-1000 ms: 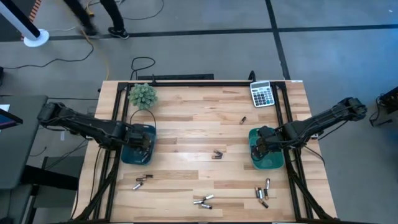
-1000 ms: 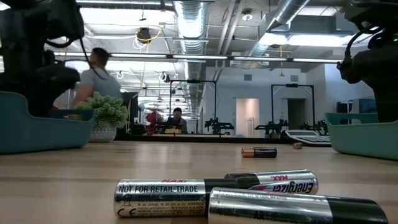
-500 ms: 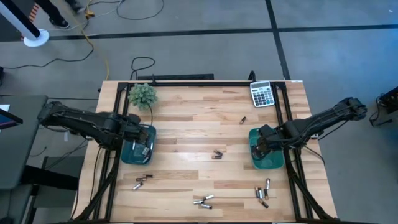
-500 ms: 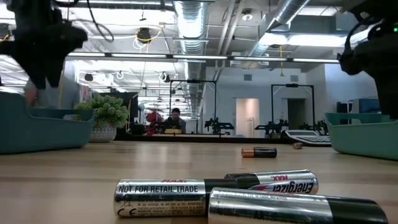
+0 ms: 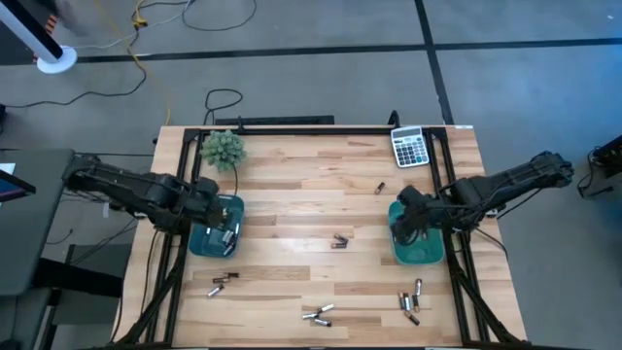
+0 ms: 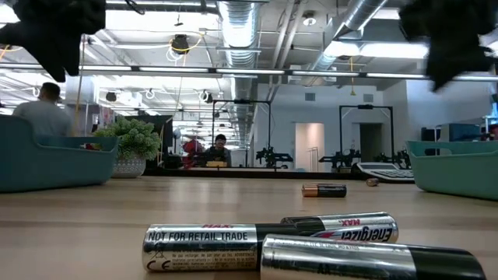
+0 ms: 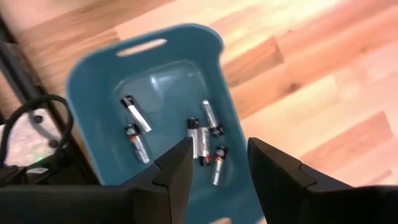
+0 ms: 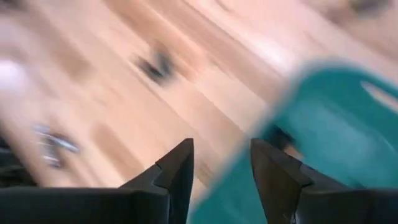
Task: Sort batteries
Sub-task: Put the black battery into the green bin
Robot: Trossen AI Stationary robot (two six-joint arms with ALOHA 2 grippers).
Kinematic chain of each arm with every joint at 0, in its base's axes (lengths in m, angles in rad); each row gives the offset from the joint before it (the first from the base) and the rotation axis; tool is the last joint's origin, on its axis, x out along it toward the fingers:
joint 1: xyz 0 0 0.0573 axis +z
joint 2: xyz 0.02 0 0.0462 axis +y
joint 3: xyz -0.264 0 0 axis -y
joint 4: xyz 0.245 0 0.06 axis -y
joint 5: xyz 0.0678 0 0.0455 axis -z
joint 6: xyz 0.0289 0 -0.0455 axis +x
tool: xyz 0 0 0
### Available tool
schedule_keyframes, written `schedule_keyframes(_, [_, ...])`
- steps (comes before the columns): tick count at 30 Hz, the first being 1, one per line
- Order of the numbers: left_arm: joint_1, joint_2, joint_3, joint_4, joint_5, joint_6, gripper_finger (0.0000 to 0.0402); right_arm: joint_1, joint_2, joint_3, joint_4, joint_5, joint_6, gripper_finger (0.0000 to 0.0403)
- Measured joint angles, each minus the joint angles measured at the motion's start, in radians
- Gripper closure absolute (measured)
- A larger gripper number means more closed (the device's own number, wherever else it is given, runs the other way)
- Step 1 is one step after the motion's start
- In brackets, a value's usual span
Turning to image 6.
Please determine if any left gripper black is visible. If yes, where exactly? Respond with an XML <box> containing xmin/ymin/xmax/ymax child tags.
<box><xmin>0</xmin><ymin>0</ymin><xmax>107</xmax><ymax>82</ymax></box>

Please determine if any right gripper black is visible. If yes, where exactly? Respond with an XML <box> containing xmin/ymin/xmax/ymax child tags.
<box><xmin>398</xmin><ymin>0</ymin><xmax>498</xmax><ymax>93</ymax></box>

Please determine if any person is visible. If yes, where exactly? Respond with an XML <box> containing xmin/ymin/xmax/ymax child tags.
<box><xmin>10</xmin><ymin>81</ymin><xmax>75</xmax><ymax>138</ymax></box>
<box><xmin>202</xmin><ymin>133</ymin><xmax>233</xmax><ymax>169</ymax></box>

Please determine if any blue-screen monitor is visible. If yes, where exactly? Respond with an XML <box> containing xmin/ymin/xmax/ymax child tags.
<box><xmin>438</xmin><ymin>123</ymin><xmax>482</xmax><ymax>143</ymax></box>

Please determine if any artificial succulent in patterned pot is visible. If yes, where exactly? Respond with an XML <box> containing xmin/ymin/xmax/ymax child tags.
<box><xmin>93</xmin><ymin>117</ymin><xmax>163</xmax><ymax>179</ymax></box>

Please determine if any green-teal plastic bin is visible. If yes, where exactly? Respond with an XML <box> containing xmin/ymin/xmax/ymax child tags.
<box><xmin>406</xmin><ymin>139</ymin><xmax>498</xmax><ymax>202</ymax></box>

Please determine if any blue-teal plastic bin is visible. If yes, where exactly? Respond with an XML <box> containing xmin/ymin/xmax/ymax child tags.
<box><xmin>0</xmin><ymin>114</ymin><xmax>120</xmax><ymax>194</ymax></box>

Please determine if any white desk calculator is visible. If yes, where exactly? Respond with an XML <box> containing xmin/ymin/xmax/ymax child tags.
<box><xmin>351</xmin><ymin>162</ymin><xmax>416</xmax><ymax>184</ymax></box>

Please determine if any long LED light bar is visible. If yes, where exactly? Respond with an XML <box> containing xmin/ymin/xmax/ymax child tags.
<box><xmin>0</xmin><ymin>63</ymin><xmax>498</xmax><ymax>82</ymax></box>

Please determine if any silver black Energizer battery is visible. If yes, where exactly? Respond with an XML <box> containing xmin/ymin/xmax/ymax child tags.
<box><xmin>142</xmin><ymin>223</ymin><xmax>299</xmax><ymax>273</ymax></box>
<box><xmin>280</xmin><ymin>212</ymin><xmax>400</xmax><ymax>244</ymax></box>
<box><xmin>259</xmin><ymin>233</ymin><xmax>487</xmax><ymax>280</ymax></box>

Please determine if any black background rig frame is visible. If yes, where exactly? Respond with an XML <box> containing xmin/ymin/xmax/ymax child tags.
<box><xmin>211</xmin><ymin>99</ymin><xmax>273</xmax><ymax>169</ymax></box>
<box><xmin>338</xmin><ymin>103</ymin><xmax>395</xmax><ymax>169</ymax></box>

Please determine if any silver ventilation duct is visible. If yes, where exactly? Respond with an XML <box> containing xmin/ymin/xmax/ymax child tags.
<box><xmin>216</xmin><ymin>0</ymin><xmax>262</xmax><ymax>149</ymax></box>
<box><xmin>309</xmin><ymin>0</ymin><xmax>390</xmax><ymax>73</ymax></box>

